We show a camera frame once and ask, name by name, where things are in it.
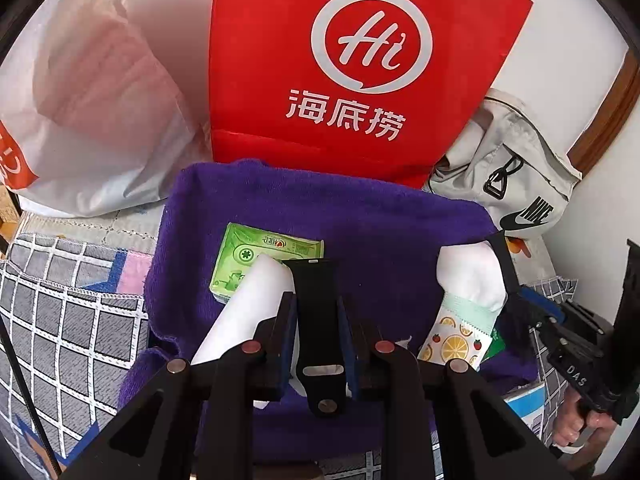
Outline green tissue packet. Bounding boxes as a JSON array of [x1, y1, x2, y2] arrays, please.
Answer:
[[208, 222, 325, 307]]

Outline brown wooden frame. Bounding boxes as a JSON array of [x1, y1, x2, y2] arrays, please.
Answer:
[[566, 49, 640, 174]]

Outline person's right hand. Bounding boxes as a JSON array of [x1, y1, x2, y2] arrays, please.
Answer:
[[553, 394, 622, 455]]

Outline purple towel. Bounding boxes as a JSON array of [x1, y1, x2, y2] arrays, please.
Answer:
[[117, 158, 539, 467]]

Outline blue tissue pack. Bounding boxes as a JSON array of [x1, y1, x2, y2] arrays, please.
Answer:
[[502, 377, 547, 442]]

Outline fruit print packet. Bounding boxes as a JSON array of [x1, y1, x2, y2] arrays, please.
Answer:
[[416, 310, 494, 369]]

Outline red paper bag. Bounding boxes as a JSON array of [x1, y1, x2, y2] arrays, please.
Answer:
[[208, 0, 535, 190]]

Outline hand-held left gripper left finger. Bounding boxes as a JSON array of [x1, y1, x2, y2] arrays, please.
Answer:
[[57, 290, 301, 480]]

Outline thin black cable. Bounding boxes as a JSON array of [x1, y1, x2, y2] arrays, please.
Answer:
[[0, 316, 64, 477]]

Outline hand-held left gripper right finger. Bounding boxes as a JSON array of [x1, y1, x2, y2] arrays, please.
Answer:
[[335, 295, 576, 480]]

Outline green tag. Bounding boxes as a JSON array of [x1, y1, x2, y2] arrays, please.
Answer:
[[487, 327, 507, 359]]

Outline black watch strap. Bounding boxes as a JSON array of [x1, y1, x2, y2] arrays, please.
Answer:
[[289, 257, 349, 419]]

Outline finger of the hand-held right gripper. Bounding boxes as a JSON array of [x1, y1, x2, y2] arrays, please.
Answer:
[[486, 234, 566, 329]]

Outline white plastic shopping bag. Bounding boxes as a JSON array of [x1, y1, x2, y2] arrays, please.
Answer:
[[0, 0, 217, 219]]

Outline grey sling bag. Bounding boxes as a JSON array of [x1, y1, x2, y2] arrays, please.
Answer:
[[422, 87, 584, 241]]

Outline white cloth with mint edge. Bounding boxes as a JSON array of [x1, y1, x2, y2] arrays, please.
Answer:
[[436, 241, 507, 334]]

